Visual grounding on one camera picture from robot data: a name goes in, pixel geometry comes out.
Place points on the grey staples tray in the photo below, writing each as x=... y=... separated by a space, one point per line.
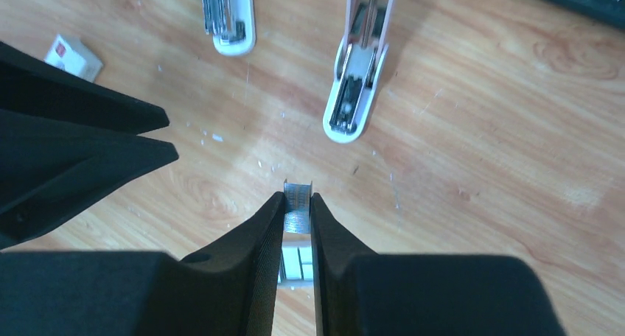
x=296 y=265

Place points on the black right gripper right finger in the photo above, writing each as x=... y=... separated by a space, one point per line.
x=361 y=292

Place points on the pink white small stapler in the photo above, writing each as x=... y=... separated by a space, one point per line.
x=359 y=63

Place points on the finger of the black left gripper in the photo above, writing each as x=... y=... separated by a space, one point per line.
x=34 y=88
x=51 y=171

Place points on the silver staple strip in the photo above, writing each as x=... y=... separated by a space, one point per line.
x=297 y=211

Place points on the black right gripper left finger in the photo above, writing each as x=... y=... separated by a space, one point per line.
x=226 y=288

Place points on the white staples box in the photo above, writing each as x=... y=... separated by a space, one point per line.
x=69 y=54

